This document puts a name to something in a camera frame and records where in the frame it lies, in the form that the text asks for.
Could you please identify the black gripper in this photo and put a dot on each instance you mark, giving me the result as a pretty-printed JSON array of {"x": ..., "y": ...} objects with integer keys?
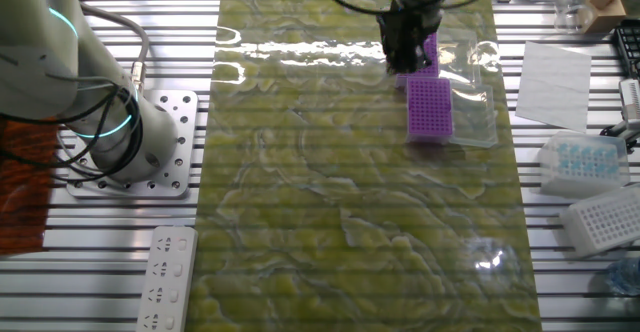
[{"x": 407, "y": 29}]

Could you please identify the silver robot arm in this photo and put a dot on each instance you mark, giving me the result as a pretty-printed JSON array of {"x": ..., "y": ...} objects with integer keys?
[{"x": 40, "y": 47}]

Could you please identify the purple pipette tip box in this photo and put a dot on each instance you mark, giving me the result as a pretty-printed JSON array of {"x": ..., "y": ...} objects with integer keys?
[
  {"x": 429, "y": 107},
  {"x": 432, "y": 54}
]

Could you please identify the clear box blue tips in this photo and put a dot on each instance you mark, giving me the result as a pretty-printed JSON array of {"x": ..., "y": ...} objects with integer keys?
[{"x": 582, "y": 164}]

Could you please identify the white pipette tip rack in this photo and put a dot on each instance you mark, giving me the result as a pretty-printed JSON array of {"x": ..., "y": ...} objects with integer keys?
[{"x": 605, "y": 222}]

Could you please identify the white paper sheet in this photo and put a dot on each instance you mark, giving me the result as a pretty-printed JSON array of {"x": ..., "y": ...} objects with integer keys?
[{"x": 552, "y": 87}]

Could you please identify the green marble pattern mat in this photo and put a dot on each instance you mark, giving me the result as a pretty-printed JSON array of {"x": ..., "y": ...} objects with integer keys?
[{"x": 325, "y": 197}]

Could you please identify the clear plastic cup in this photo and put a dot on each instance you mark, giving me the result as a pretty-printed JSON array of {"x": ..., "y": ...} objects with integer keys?
[{"x": 570, "y": 7}]

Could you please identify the small brown cardboard box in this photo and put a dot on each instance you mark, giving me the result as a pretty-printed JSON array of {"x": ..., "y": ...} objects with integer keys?
[{"x": 605, "y": 14}]

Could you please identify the black keyboard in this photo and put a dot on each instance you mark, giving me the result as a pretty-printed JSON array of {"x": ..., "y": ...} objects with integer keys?
[{"x": 630, "y": 47}]

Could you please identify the water bottle blue cap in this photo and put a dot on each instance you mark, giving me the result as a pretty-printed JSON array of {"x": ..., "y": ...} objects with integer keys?
[{"x": 627, "y": 277}]

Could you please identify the white power strip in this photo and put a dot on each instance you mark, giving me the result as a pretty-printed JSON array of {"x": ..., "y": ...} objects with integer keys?
[{"x": 165, "y": 282}]

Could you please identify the red brown wooden board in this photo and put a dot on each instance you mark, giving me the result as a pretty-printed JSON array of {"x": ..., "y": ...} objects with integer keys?
[{"x": 25, "y": 197}]

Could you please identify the silver depth camera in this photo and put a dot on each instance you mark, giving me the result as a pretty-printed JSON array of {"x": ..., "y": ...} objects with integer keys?
[{"x": 631, "y": 99}]

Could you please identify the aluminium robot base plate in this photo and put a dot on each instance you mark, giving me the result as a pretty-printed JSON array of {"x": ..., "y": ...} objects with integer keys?
[{"x": 182, "y": 122}]

